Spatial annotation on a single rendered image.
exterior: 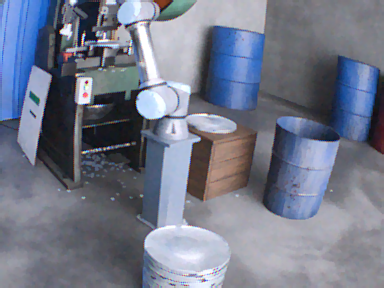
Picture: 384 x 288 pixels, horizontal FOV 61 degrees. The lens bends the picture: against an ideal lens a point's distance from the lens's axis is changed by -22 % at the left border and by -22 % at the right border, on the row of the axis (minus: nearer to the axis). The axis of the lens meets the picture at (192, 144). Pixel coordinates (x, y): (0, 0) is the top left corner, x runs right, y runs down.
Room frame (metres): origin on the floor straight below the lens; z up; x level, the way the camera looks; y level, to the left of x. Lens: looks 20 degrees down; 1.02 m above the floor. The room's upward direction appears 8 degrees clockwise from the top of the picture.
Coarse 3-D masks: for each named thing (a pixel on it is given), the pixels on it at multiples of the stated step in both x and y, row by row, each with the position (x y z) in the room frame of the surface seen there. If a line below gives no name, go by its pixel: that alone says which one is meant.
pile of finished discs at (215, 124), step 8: (192, 120) 2.23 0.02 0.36; (200, 120) 2.24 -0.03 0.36; (208, 120) 2.25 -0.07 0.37; (216, 120) 2.28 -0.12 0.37; (224, 120) 2.32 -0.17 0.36; (200, 128) 2.11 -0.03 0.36; (208, 128) 2.12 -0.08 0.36; (216, 128) 2.14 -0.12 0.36; (224, 128) 2.16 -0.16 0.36; (232, 128) 2.19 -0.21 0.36
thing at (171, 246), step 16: (160, 240) 1.12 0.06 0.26; (176, 240) 1.12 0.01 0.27; (192, 240) 1.14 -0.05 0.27; (208, 240) 1.16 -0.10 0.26; (224, 240) 1.16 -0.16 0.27; (160, 256) 1.02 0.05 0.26; (176, 256) 1.03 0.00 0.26; (192, 256) 1.03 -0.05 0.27; (208, 256) 1.05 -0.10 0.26; (224, 256) 1.06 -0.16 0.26
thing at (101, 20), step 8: (104, 0) 2.17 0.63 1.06; (112, 0) 2.21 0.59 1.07; (104, 8) 2.17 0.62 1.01; (112, 8) 2.22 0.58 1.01; (96, 16) 2.17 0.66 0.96; (104, 16) 2.16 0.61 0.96; (112, 16) 2.20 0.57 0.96; (88, 24) 2.23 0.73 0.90; (96, 24) 2.16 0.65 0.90; (104, 24) 2.16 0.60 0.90; (112, 24) 2.20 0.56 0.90
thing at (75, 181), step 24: (48, 48) 2.24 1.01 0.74; (48, 72) 2.20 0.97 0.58; (48, 96) 2.19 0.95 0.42; (72, 96) 1.92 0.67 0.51; (48, 120) 2.20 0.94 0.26; (72, 120) 1.89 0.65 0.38; (48, 144) 2.17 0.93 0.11; (72, 144) 1.89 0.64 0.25; (48, 168) 2.02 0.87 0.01; (72, 168) 1.89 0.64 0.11
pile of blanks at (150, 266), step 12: (144, 252) 1.10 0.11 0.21; (144, 264) 1.05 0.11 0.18; (156, 264) 0.98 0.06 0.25; (144, 276) 1.04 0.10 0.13; (156, 276) 0.98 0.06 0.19; (168, 276) 0.96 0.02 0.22; (180, 276) 0.94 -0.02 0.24; (192, 276) 0.95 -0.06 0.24; (204, 276) 0.96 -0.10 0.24; (216, 276) 0.99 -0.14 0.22
